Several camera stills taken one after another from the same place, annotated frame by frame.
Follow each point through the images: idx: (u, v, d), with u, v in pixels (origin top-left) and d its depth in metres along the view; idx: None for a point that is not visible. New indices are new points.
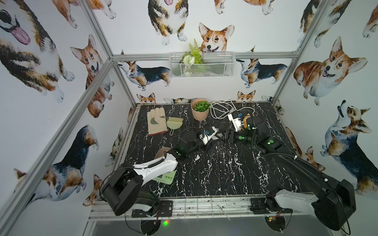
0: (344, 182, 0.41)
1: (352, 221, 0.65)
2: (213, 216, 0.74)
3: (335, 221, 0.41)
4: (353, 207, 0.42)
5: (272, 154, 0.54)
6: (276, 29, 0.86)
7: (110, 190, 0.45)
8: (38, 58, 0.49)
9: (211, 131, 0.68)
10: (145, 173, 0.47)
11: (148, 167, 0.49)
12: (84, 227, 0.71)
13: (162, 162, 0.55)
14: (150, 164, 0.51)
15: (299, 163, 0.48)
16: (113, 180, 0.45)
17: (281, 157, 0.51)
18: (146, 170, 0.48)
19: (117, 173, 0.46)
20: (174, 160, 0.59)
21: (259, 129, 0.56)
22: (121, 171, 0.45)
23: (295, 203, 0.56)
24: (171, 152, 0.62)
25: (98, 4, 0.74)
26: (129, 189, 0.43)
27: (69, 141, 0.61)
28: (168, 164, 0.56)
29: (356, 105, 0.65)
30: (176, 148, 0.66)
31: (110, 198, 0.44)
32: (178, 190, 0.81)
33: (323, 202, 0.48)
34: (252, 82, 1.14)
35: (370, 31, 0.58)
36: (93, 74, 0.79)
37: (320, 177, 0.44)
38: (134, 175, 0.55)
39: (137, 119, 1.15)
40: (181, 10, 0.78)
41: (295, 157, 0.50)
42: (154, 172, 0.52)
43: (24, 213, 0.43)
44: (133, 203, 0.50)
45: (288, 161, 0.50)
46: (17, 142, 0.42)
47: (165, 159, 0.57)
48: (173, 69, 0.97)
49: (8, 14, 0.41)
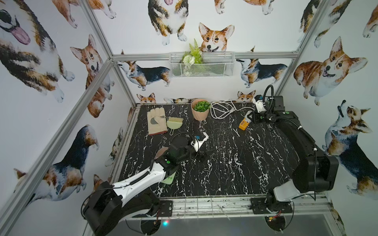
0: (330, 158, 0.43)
1: (353, 221, 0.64)
2: (213, 216, 0.74)
3: (303, 184, 0.46)
4: (329, 182, 0.44)
5: (283, 121, 0.57)
6: (276, 29, 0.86)
7: (91, 211, 0.43)
8: (38, 58, 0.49)
9: (202, 136, 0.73)
10: (126, 192, 0.44)
11: (130, 184, 0.47)
12: (84, 227, 0.71)
13: (147, 174, 0.52)
14: (132, 180, 0.48)
15: (301, 133, 0.51)
16: (92, 201, 0.43)
17: (289, 125, 0.55)
18: (127, 188, 0.45)
19: (97, 193, 0.43)
20: (161, 170, 0.55)
21: (275, 101, 0.64)
22: (101, 191, 0.43)
23: (287, 188, 0.58)
24: (159, 162, 0.58)
25: (98, 4, 0.74)
26: (108, 210, 0.40)
27: (69, 141, 0.63)
28: (153, 176, 0.53)
29: (356, 105, 0.65)
30: (166, 157, 0.62)
31: (91, 219, 0.42)
32: (178, 189, 0.81)
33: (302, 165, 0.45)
34: (252, 82, 1.14)
35: (370, 31, 0.58)
36: (93, 74, 0.79)
37: (311, 146, 0.47)
38: (114, 194, 0.44)
39: (137, 119, 1.15)
40: (181, 10, 0.78)
41: (299, 128, 0.53)
42: (138, 188, 0.49)
43: (24, 213, 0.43)
44: (118, 220, 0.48)
45: (292, 129, 0.53)
46: (17, 142, 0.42)
47: (150, 170, 0.54)
48: (173, 69, 0.97)
49: (8, 14, 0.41)
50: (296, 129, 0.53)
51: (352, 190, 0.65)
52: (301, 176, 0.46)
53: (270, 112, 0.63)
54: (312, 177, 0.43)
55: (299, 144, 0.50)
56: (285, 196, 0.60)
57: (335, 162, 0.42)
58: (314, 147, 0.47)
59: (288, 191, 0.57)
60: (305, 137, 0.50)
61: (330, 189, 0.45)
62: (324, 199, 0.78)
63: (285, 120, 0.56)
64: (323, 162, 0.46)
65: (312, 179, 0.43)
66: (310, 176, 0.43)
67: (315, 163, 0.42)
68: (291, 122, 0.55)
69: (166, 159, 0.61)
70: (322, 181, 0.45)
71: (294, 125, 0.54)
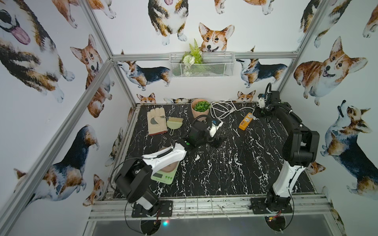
0: (314, 132, 0.52)
1: (353, 221, 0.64)
2: (213, 216, 0.74)
3: (289, 155, 0.54)
4: (312, 152, 0.53)
5: (276, 107, 0.67)
6: (276, 29, 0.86)
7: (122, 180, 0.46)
8: (38, 58, 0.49)
9: (218, 122, 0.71)
10: (154, 164, 0.48)
11: (157, 157, 0.50)
12: (84, 227, 0.71)
13: (170, 151, 0.55)
14: (159, 154, 0.52)
15: (290, 115, 0.60)
16: (124, 170, 0.46)
17: (281, 109, 0.65)
18: (155, 160, 0.49)
19: (127, 163, 0.47)
20: (182, 149, 0.59)
21: (272, 94, 0.76)
22: (131, 162, 0.46)
23: (281, 174, 0.63)
24: (179, 142, 0.62)
25: (98, 4, 0.74)
26: (140, 176, 0.44)
27: (69, 141, 0.63)
28: (176, 153, 0.56)
29: (356, 105, 0.65)
30: (186, 139, 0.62)
31: (122, 186, 0.45)
32: (178, 189, 0.81)
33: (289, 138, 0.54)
34: (252, 82, 1.14)
35: (370, 31, 0.58)
36: (93, 74, 0.79)
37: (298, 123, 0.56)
38: (143, 165, 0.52)
39: (137, 119, 1.16)
40: (181, 10, 0.78)
41: (290, 111, 0.62)
42: (162, 162, 0.51)
43: (24, 213, 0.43)
44: (145, 189, 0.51)
45: (283, 112, 0.63)
46: (17, 142, 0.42)
47: (173, 148, 0.58)
48: (173, 69, 0.97)
49: (8, 14, 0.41)
50: (287, 112, 0.62)
51: (352, 190, 0.65)
52: (287, 148, 0.55)
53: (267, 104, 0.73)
54: (297, 148, 0.52)
55: (287, 122, 0.60)
56: (282, 184, 0.62)
57: (317, 134, 0.51)
58: (300, 124, 0.55)
59: (282, 177, 0.62)
60: (294, 118, 0.59)
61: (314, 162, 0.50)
62: (324, 199, 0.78)
63: (279, 106, 0.66)
64: (307, 136, 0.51)
65: (296, 150, 0.52)
66: (295, 146, 0.52)
67: (299, 135, 0.51)
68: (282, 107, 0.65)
69: (186, 140, 0.65)
70: (306, 153, 0.53)
71: (285, 109, 0.64)
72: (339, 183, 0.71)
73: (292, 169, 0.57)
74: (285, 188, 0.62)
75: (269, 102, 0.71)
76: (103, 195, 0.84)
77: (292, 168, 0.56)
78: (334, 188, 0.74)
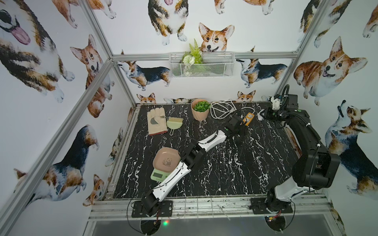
0: (333, 154, 0.44)
1: (353, 221, 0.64)
2: (213, 216, 0.74)
3: (300, 176, 0.47)
4: (328, 178, 0.45)
5: (292, 117, 0.58)
6: (276, 29, 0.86)
7: (187, 155, 0.73)
8: (38, 58, 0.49)
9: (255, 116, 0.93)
10: (206, 146, 0.71)
11: (206, 142, 0.72)
12: (84, 227, 0.71)
13: (215, 137, 0.76)
14: (207, 140, 0.73)
15: (307, 130, 0.52)
16: (188, 149, 0.72)
17: (298, 120, 0.56)
18: (206, 144, 0.71)
19: (189, 145, 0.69)
20: (224, 134, 0.79)
21: (289, 98, 0.65)
22: (191, 144, 0.71)
23: (287, 186, 0.59)
24: (220, 129, 0.81)
25: (98, 4, 0.74)
26: (198, 155, 0.69)
27: (69, 141, 0.61)
28: (219, 137, 0.77)
29: (356, 105, 0.65)
30: (225, 126, 0.84)
31: (187, 160, 0.73)
32: (178, 189, 0.81)
33: (303, 158, 0.46)
34: (252, 82, 1.14)
35: (370, 31, 0.58)
36: (93, 74, 0.79)
37: (314, 141, 0.48)
38: (199, 147, 0.73)
39: (137, 119, 1.15)
40: (181, 10, 0.78)
41: (307, 124, 0.54)
42: (211, 146, 0.73)
43: (24, 213, 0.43)
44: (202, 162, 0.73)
45: (299, 124, 0.55)
46: (17, 142, 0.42)
47: (217, 133, 0.78)
48: (173, 69, 0.97)
49: (8, 14, 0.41)
50: (303, 125, 0.54)
51: (352, 190, 0.65)
52: (299, 167, 0.48)
53: (283, 110, 0.63)
54: (310, 170, 0.45)
55: (302, 138, 0.52)
56: (284, 193, 0.60)
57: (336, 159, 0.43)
58: (318, 142, 0.48)
59: (287, 187, 0.59)
60: (311, 132, 0.51)
61: (329, 186, 0.46)
62: (324, 199, 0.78)
63: (295, 116, 0.57)
64: (324, 159, 0.47)
65: (309, 172, 0.45)
66: (308, 169, 0.45)
67: (313, 157, 0.44)
68: (300, 118, 0.56)
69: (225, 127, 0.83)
70: (320, 177, 0.46)
71: (302, 121, 0.55)
72: (339, 183, 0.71)
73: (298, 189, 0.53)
74: (287, 198, 0.62)
75: (285, 106, 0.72)
76: (103, 195, 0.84)
77: (299, 187, 0.51)
78: (334, 189, 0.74)
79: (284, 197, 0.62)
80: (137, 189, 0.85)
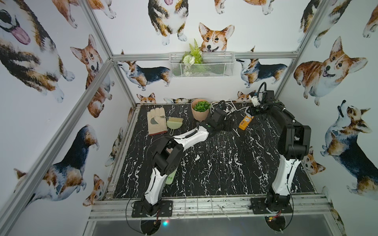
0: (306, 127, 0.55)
1: (354, 221, 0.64)
2: (213, 216, 0.74)
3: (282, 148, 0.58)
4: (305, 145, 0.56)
5: (270, 106, 0.72)
6: (276, 29, 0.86)
7: (158, 155, 0.56)
8: (38, 58, 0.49)
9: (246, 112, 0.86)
10: (184, 142, 0.55)
11: (185, 137, 0.58)
12: (84, 227, 0.71)
13: (196, 132, 0.62)
14: (186, 135, 0.59)
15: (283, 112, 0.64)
16: (160, 147, 0.56)
17: (276, 107, 0.68)
18: (184, 139, 0.56)
19: (161, 141, 0.56)
20: (205, 131, 0.65)
21: (267, 94, 0.79)
22: (164, 141, 0.55)
23: (278, 171, 0.65)
24: (202, 124, 0.69)
25: (98, 4, 0.74)
26: (173, 153, 0.53)
27: (69, 141, 0.61)
28: (201, 134, 0.63)
29: (356, 105, 0.65)
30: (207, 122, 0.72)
31: (158, 160, 0.55)
32: (178, 189, 0.81)
33: (283, 133, 0.57)
34: (252, 82, 1.14)
35: (370, 31, 0.58)
36: (93, 74, 0.79)
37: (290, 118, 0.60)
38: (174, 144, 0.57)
39: (137, 119, 1.16)
40: (181, 10, 0.78)
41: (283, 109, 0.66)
42: (189, 143, 0.58)
43: (23, 214, 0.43)
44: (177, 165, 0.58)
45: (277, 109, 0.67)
46: (17, 142, 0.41)
47: (198, 130, 0.64)
48: (173, 69, 0.97)
49: (8, 14, 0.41)
50: (281, 110, 0.66)
51: (352, 190, 0.65)
52: (280, 142, 0.59)
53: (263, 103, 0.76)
54: (290, 142, 0.56)
55: (281, 119, 0.63)
56: (280, 181, 0.63)
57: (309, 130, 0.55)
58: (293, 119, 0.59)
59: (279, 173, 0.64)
60: (287, 114, 0.63)
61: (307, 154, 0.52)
62: (324, 199, 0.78)
63: (273, 105, 0.70)
64: (299, 131, 0.59)
65: (290, 144, 0.56)
66: (289, 140, 0.56)
67: (292, 129, 0.55)
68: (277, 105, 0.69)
69: (207, 123, 0.71)
70: (299, 147, 0.56)
71: (279, 107, 0.68)
72: (339, 183, 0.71)
73: (288, 165, 0.59)
74: (284, 184, 0.63)
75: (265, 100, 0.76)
76: (103, 195, 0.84)
77: (288, 163, 0.59)
78: (333, 188, 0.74)
79: (282, 186, 0.64)
80: (137, 189, 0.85)
